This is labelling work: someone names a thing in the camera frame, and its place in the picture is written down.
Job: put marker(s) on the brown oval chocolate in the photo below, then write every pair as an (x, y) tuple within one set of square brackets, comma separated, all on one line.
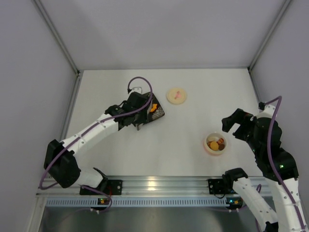
[(221, 147)]

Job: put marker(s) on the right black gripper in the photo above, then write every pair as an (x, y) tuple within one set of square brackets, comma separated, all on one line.
[(240, 124)]

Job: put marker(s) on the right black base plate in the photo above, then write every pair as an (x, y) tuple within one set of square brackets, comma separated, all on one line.
[(217, 186)]

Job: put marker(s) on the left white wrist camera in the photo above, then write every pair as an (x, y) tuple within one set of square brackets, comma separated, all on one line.
[(134, 89)]

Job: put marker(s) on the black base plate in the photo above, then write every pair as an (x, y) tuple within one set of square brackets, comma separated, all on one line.
[(109, 187), (217, 186)]

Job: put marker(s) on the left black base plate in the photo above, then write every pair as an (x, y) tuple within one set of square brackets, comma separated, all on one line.
[(109, 187)]

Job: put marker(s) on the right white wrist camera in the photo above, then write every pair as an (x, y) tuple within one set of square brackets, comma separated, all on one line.
[(266, 110)]

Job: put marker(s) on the black patterned square plate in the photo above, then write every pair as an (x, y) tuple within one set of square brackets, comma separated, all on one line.
[(155, 111)]

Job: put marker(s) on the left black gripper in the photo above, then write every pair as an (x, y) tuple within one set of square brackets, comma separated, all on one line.
[(141, 112)]

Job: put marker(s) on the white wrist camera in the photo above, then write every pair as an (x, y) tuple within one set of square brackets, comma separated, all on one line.
[(266, 110), (134, 89)]

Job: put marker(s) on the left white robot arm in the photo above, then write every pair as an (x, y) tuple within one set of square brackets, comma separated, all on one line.
[(62, 158)]

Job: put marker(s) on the slotted grey cable duct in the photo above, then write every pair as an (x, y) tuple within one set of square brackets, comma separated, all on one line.
[(142, 202)]

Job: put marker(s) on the white round lunch bowl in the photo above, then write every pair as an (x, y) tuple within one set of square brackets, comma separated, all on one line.
[(207, 148)]

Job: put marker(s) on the cream round lid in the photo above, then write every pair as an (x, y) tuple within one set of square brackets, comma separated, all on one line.
[(176, 96)]

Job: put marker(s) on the white egg shaped food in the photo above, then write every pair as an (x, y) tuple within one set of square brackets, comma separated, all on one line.
[(211, 139)]

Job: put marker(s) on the aluminium mounting rail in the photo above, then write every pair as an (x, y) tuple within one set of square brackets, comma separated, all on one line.
[(158, 186)]

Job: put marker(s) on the round yellow cracker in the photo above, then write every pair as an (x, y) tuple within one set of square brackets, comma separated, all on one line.
[(214, 146)]

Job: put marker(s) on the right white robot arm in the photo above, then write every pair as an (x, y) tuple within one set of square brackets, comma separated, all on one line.
[(280, 171)]

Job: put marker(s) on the small brown food piece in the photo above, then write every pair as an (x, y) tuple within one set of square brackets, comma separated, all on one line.
[(220, 142)]

